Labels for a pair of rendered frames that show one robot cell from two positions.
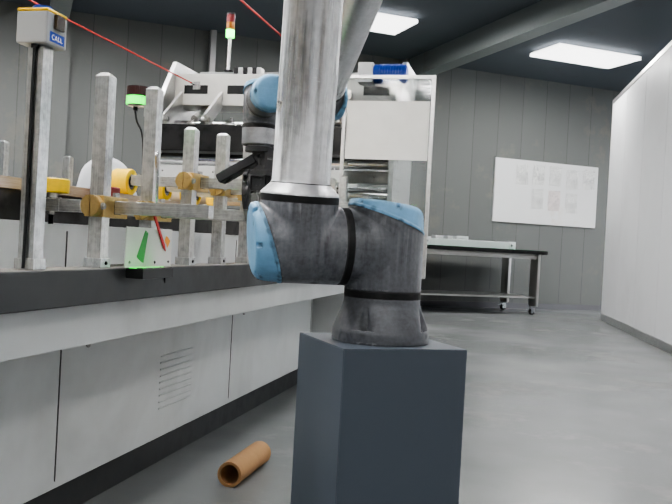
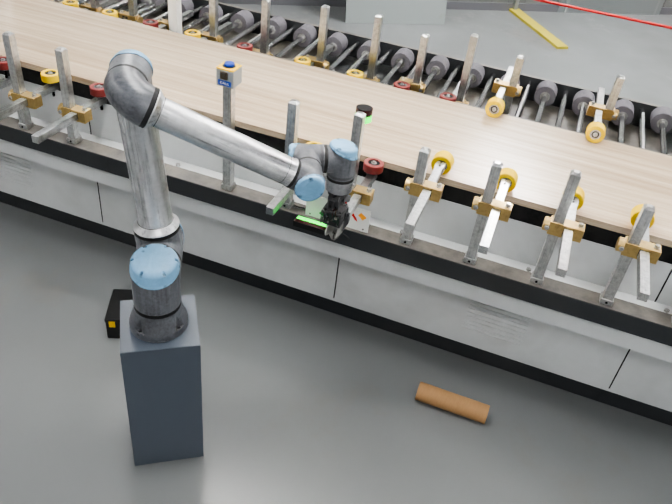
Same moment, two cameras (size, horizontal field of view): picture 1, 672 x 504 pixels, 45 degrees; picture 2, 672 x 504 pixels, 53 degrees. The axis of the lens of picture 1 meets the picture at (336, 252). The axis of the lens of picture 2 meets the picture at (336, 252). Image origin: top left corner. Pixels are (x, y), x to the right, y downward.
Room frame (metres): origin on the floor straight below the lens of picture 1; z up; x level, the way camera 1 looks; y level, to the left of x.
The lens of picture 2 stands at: (2.20, -1.65, 2.21)
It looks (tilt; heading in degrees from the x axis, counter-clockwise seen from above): 38 degrees down; 92
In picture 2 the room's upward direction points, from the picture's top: 7 degrees clockwise
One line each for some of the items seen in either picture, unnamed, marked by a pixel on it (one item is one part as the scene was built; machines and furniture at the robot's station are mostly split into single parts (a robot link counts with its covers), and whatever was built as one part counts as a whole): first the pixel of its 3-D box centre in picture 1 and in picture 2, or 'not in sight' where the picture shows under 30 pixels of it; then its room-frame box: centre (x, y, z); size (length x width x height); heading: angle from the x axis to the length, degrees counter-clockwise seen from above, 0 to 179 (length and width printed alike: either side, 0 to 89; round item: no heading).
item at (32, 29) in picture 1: (41, 31); (229, 75); (1.64, 0.62, 1.18); 0.07 x 0.07 x 0.08; 77
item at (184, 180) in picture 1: (192, 182); (423, 188); (2.40, 0.44, 0.94); 0.13 x 0.06 x 0.05; 167
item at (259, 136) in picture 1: (259, 139); (340, 184); (2.11, 0.21, 1.05); 0.10 x 0.09 x 0.05; 166
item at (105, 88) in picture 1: (101, 175); (290, 158); (1.89, 0.56, 0.91); 0.03 x 0.03 x 0.48; 77
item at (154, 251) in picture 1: (150, 247); (337, 213); (2.10, 0.48, 0.75); 0.26 x 0.01 x 0.10; 167
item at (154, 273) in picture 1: (154, 275); (321, 229); (2.05, 0.46, 0.68); 0.22 x 0.05 x 0.05; 167
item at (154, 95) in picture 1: (150, 177); (352, 171); (2.13, 0.50, 0.93); 0.03 x 0.03 x 0.48; 77
